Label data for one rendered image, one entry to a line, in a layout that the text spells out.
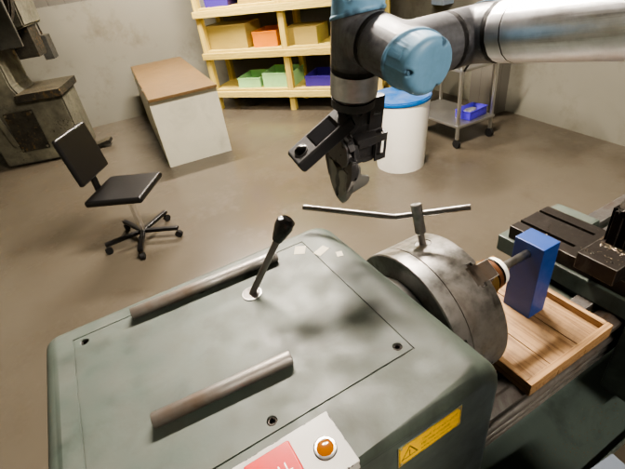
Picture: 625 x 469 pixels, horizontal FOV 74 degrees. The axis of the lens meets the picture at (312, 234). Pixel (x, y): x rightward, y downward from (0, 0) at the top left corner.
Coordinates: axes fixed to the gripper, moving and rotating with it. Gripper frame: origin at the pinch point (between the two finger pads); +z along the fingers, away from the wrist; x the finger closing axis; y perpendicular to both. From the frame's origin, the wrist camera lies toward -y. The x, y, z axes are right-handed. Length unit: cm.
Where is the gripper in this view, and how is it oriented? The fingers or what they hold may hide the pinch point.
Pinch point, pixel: (339, 197)
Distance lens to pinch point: 79.9
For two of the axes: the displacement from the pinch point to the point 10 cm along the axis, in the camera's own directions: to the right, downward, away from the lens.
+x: -4.9, -6.0, 6.3
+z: 0.2, 7.2, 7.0
